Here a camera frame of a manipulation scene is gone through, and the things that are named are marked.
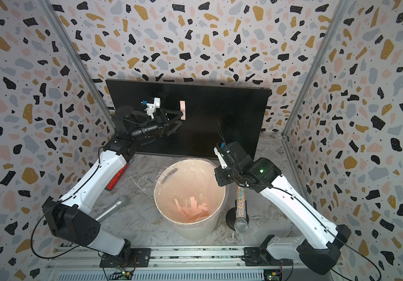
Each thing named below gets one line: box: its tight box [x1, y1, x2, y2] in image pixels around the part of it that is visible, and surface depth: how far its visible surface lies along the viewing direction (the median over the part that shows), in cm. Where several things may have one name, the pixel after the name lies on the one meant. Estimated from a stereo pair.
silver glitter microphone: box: [233, 184, 249, 234], surface depth 69 cm
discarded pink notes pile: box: [173, 196, 210, 222], surface depth 81 cm
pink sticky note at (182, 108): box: [179, 100, 186, 121], surface depth 70 cm
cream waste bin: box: [154, 158, 227, 241], surface depth 73 cm
